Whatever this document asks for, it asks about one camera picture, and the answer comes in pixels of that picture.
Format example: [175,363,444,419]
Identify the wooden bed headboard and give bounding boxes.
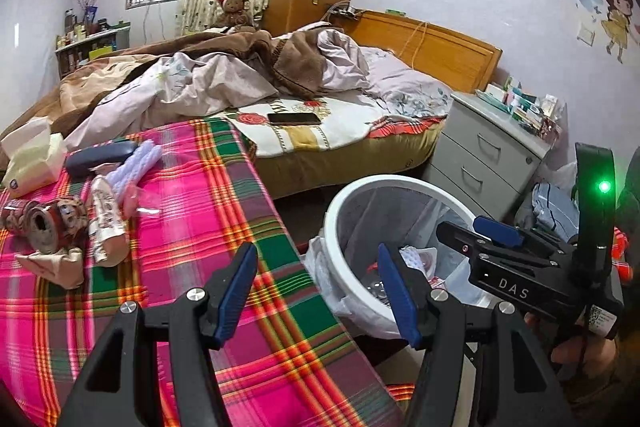
[345,9,503,95]

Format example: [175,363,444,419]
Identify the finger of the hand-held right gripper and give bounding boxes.
[435,221,506,265]
[472,215,576,258]

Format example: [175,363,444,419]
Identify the white wall shelf unit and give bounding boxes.
[54,27,132,78]

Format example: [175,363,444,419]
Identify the yellow cable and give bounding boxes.
[400,21,431,62]

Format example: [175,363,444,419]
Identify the grey drawer nightstand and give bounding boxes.
[425,89,553,223]

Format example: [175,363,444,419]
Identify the pale crumpled quilt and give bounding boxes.
[65,28,371,152]

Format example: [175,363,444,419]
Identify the beige paper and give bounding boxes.
[15,247,85,290]

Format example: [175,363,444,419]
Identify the bed with gold valance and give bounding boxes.
[255,117,446,202]

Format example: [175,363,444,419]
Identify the pale floral bed sheet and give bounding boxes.
[360,47,453,122]

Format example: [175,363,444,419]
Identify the crushed red drink can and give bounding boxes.
[0,196,91,255]

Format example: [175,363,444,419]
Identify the pink green plaid tablecloth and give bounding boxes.
[0,117,416,427]

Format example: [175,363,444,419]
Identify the teddy bear with red hat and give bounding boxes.
[210,0,256,30]

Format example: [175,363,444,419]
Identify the soft tissue pack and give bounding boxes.
[0,116,67,198]

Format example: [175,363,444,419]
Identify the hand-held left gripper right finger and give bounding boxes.
[377,243,566,427]

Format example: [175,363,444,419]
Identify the white round waste bin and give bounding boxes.
[324,175,501,340]

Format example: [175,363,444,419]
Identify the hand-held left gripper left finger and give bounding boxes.
[57,242,258,427]

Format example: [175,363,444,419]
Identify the printed paper wrapper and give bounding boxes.
[87,174,130,269]

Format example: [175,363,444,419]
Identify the folded blue cloth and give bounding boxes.
[530,182,583,243]

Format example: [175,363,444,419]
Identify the small white twisted foam roll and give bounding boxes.
[106,142,163,200]

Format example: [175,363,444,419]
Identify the clear plastic bag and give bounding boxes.
[545,162,578,188]

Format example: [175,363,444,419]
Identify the person's right hand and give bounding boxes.
[550,327,623,383]

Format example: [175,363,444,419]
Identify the brown fleece blanket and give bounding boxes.
[0,24,368,168]

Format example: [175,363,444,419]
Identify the black phone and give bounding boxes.
[266,112,322,126]

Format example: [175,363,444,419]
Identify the white wall switch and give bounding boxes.
[575,19,598,45]

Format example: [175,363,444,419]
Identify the pink plastic wrapper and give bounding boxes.
[121,184,163,218]

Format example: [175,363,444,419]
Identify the white plastic bin liner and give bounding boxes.
[305,234,401,340]

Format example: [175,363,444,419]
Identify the red patterned bag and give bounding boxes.
[612,227,640,283]

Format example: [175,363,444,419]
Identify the pile of boxes on nightstand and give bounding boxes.
[475,74,566,142]

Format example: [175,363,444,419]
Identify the dark blue glasses case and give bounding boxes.
[65,141,140,180]

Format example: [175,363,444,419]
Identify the white rose print bed cover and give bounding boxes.
[220,97,446,158]

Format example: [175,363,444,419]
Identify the row of toiletry bottles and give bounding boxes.
[55,4,126,48]

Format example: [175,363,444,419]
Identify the cartoon girl wall sticker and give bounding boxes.
[570,0,640,65]

